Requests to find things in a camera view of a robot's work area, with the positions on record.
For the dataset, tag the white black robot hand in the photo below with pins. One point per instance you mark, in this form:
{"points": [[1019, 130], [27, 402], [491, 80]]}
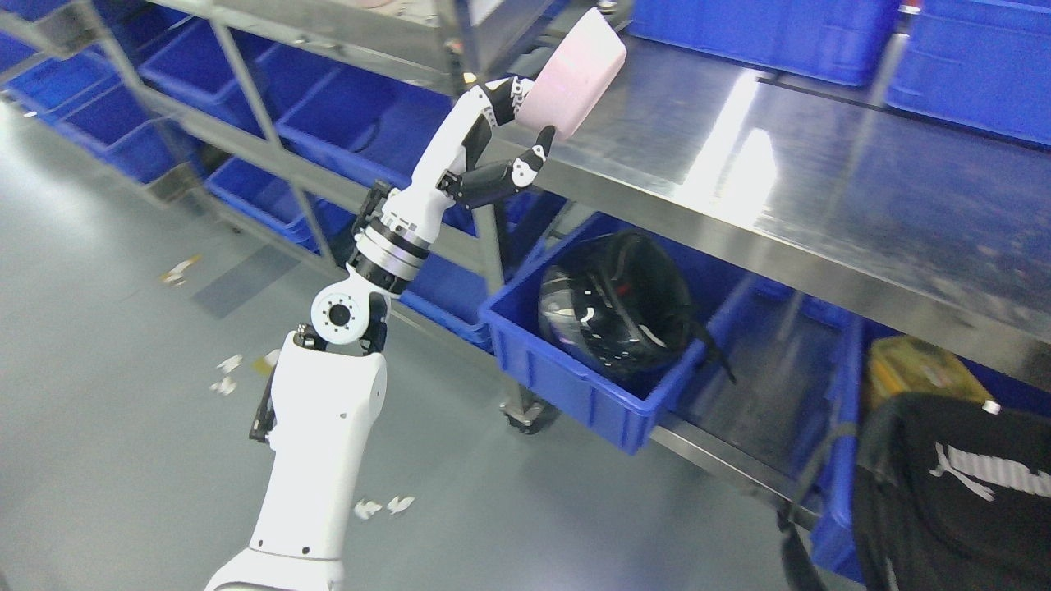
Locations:
{"points": [[449, 170]]}

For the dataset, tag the pink ikea bowl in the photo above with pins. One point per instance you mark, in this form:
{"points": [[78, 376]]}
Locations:
{"points": [[575, 77]]}

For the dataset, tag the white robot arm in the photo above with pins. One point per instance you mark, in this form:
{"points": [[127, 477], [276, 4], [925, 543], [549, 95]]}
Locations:
{"points": [[326, 392]]}

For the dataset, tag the steel shelf rack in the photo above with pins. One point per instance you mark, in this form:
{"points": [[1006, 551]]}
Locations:
{"points": [[277, 50]]}

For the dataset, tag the blue bin lower shelf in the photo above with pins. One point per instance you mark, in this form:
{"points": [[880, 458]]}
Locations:
{"points": [[265, 198]]}

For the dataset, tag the blue bin shelf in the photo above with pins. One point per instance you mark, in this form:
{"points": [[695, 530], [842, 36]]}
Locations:
{"points": [[265, 198], [193, 69]]}

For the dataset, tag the blue bin left shelf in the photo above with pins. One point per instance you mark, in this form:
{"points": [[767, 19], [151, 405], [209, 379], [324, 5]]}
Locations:
{"points": [[193, 69]]}

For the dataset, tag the black motorcycle helmet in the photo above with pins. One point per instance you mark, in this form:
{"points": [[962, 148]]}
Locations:
{"points": [[620, 306]]}

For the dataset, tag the blue bin holding helmet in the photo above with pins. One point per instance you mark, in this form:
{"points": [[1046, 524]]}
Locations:
{"points": [[624, 417]]}

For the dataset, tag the steel work table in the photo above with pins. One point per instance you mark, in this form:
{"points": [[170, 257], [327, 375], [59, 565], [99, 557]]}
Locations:
{"points": [[920, 226]]}

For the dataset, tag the blue crate on table left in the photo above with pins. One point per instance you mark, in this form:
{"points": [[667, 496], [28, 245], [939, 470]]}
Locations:
{"points": [[839, 42]]}

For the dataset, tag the blue crate on table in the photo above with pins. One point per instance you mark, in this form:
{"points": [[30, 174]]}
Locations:
{"points": [[839, 42], [983, 64]]}

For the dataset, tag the blue bin under backpack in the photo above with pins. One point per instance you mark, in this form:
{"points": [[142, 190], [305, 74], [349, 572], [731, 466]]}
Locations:
{"points": [[833, 547]]}

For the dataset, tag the yellow food container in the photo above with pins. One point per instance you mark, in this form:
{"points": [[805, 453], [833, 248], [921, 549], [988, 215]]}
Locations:
{"points": [[903, 364]]}

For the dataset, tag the blue crate on table right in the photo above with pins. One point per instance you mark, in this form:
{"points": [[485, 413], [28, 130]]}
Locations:
{"points": [[983, 64]]}

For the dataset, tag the black puma backpack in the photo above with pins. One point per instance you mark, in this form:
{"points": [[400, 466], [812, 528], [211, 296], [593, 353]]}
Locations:
{"points": [[946, 494]]}

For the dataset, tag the blue bin with cable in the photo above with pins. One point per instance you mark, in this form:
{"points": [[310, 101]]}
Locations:
{"points": [[364, 126]]}

